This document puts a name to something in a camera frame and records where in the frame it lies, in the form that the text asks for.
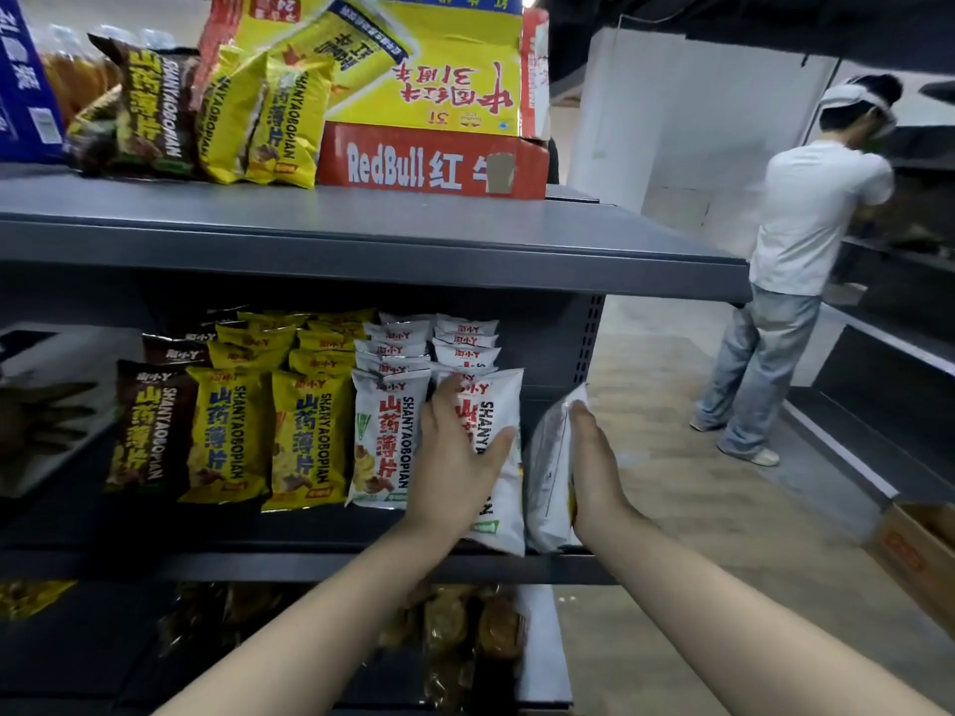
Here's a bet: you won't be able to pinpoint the person's left hand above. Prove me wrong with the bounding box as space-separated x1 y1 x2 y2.
402 373 517 542

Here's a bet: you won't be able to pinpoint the person's right hand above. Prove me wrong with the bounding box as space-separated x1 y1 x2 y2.
568 400 644 550

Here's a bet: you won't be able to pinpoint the dark grey metal shelf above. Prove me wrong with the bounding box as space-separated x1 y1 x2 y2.
0 163 754 716

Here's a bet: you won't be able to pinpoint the person's left forearm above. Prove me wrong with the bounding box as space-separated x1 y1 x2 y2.
152 513 458 716

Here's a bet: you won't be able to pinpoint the person's right forearm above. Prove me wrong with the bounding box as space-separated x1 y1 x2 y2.
589 510 950 716

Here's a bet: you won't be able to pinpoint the orange wrapped snacks on shelf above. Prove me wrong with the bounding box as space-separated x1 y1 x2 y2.
0 579 78 623

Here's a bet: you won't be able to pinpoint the pile of wrapped pastries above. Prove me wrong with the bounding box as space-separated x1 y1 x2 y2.
154 584 529 714

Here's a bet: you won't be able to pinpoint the red carton with white lettering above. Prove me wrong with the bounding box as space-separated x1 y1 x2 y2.
315 121 552 202

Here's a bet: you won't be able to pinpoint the tan carton with red print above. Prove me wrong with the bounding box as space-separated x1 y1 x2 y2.
862 500 955 639

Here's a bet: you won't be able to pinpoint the yellow printed carton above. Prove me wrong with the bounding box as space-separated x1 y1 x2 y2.
194 0 553 142

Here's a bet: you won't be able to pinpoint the pack of orange drink bottles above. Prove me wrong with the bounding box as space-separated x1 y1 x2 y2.
40 24 122 129

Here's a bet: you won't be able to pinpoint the blue drink carton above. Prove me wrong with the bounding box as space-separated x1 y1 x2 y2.
0 0 68 166

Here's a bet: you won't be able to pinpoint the black wall shelving unit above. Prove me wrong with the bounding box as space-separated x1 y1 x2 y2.
778 81 955 509

